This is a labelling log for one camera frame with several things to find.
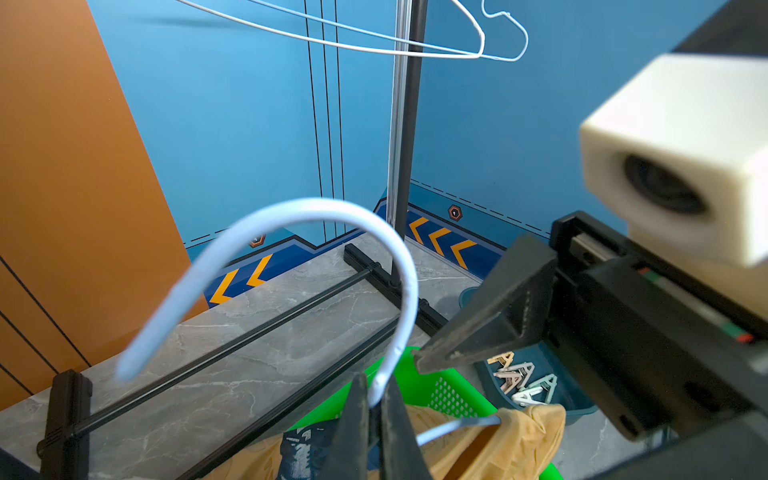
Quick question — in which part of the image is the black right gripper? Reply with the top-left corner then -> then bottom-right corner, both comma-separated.
414,212 -> 767,479

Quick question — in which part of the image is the green plastic basket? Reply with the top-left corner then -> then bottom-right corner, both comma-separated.
292,349 -> 561,479

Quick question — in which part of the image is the yellow clothespin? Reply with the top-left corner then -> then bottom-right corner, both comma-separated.
487,351 -> 514,369

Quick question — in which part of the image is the aluminium corner post right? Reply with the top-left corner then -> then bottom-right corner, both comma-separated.
386,0 -> 413,227

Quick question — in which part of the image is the black clothes rack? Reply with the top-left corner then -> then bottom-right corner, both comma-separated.
35,0 -> 451,480

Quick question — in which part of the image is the teal plastic bin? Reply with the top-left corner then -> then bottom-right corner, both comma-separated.
458,285 -> 599,426

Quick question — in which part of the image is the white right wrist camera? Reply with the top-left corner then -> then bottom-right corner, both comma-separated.
579,53 -> 767,317

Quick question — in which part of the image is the white clothespin navy shirt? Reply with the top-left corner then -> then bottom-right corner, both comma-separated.
510,362 -> 535,389
511,386 -> 545,407

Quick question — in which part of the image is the tan yellow t-shirt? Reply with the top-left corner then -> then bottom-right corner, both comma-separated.
207,405 -> 566,479

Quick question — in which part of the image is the white wire hanger navy shirt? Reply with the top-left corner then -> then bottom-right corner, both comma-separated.
173,0 -> 487,60

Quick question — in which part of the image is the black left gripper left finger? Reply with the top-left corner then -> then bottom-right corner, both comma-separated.
321,374 -> 371,480

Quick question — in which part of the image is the white wire hanger tan shirt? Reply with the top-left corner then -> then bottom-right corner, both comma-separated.
113,196 -> 503,448

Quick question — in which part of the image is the white clothespin front navy shirt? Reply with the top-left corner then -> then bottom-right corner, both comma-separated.
511,386 -> 545,407

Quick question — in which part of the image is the navy printed t-shirt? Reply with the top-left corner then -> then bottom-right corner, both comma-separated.
274,419 -> 380,479

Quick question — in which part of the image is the pink clothespin front tan shirt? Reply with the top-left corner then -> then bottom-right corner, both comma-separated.
494,370 -> 524,394

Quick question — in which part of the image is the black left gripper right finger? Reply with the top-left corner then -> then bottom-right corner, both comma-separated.
379,379 -> 432,480

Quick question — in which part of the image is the mint green clothespin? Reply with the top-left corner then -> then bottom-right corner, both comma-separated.
528,374 -> 558,398

